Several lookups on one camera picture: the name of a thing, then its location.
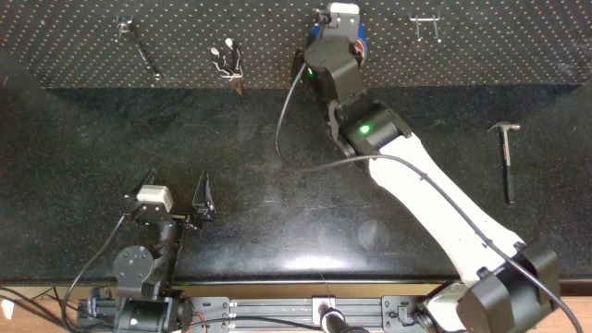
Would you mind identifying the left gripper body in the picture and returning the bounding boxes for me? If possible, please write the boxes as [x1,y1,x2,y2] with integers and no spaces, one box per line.
[122,198,204,230]

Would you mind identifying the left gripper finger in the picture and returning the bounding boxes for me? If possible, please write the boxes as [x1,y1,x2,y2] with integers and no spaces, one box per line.
[191,170,217,222]
[130,166,157,196]

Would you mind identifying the wrench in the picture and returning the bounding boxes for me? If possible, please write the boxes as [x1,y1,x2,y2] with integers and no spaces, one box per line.
[115,16,164,83]

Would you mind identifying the pliers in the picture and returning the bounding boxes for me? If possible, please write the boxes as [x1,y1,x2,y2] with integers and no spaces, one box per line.
[207,37,246,97]

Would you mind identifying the roll of blue tape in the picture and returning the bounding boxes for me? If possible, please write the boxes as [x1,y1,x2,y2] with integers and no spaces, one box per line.
[309,21,370,64]

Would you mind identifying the black pegboard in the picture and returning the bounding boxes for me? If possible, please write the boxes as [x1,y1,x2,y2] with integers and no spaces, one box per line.
[0,0,592,90]

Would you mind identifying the hammer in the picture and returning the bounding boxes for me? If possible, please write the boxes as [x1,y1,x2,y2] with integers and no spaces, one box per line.
[487,120,522,204]

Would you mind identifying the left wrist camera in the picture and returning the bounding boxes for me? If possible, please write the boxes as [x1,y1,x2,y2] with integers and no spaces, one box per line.
[136,184,175,213]

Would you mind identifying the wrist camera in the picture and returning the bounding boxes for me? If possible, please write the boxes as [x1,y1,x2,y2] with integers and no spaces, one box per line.
[326,2,362,29]
[136,184,175,213]

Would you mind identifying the black cable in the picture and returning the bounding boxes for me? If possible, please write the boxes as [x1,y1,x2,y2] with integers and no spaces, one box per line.
[62,215,127,333]
[275,62,585,333]

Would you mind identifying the mounting rail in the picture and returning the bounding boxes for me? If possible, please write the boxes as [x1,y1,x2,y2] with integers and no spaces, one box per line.
[76,295,434,333]

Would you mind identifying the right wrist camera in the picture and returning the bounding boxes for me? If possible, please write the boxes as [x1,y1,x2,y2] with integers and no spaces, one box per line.
[326,2,362,29]

